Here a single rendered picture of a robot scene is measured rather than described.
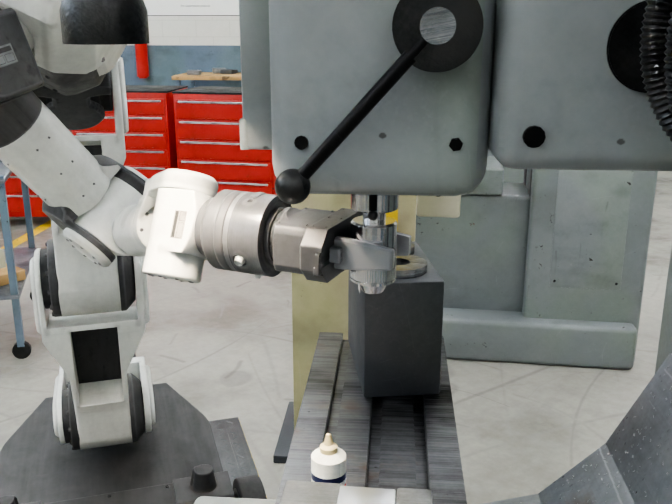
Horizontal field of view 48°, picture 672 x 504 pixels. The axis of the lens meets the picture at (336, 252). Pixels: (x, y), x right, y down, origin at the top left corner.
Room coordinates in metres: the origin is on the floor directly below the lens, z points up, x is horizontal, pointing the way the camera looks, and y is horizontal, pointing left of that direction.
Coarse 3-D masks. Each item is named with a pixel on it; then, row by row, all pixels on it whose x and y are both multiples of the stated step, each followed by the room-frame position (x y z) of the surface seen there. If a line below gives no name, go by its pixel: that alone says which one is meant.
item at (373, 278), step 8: (352, 232) 0.73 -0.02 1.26; (368, 240) 0.72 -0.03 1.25; (376, 240) 0.72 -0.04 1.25; (384, 240) 0.72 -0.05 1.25; (392, 240) 0.73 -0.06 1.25; (352, 272) 0.73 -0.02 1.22; (360, 272) 0.72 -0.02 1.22; (368, 272) 0.72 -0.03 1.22; (376, 272) 0.72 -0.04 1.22; (384, 272) 0.72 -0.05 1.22; (392, 272) 0.73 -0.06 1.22; (352, 280) 0.73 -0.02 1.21; (360, 280) 0.72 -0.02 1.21; (368, 280) 0.72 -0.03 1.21; (376, 280) 0.72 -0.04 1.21; (384, 280) 0.72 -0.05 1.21; (392, 280) 0.73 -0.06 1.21
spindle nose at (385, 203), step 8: (352, 200) 0.73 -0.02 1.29; (360, 200) 0.72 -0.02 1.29; (368, 200) 0.72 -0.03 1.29; (384, 200) 0.72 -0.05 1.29; (392, 200) 0.73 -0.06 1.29; (352, 208) 0.73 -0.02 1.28; (360, 208) 0.72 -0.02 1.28; (368, 208) 0.72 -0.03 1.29; (384, 208) 0.72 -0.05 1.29; (392, 208) 0.73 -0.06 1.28
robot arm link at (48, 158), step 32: (32, 128) 0.94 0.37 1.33; (64, 128) 0.99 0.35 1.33; (0, 160) 0.97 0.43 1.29; (32, 160) 0.95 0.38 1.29; (64, 160) 0.98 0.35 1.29; (96, 160) 1.04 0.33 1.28; (64, 192) 0.98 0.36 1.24; (96, 192) 1.01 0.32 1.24; (64, 224) 1.00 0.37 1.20; (96, 256) 0.99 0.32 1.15
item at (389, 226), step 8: (360, 216) 0.76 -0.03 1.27; (352, 224) 0.73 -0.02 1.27; (360, 224) 0.73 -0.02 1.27; (368, 224) 0.73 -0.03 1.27; (376, 224) 0.73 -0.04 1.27; (384, 224) 0.73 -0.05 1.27; (392, 224) 0.73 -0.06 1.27; (360, 232) 0.72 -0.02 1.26; (368, 232) 0.72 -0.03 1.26; (376, 232) 0.72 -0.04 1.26; (384, 232) 0.72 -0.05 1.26; (392, 232) 0.73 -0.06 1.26
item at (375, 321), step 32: (416, 256) 1.15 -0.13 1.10; (352, 288) 1.21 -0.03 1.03; (416, 288) 1.07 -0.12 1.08; (352, 320) 1.21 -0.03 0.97; (384, 320) 1.06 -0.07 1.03; (416, 320) 1.07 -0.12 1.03; (352, 352) 1.21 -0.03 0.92; (384, 352) 1.06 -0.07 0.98; (416, 352) 1.07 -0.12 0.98; (384, 384) 1.06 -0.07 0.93; (416, 384) 1.07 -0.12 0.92
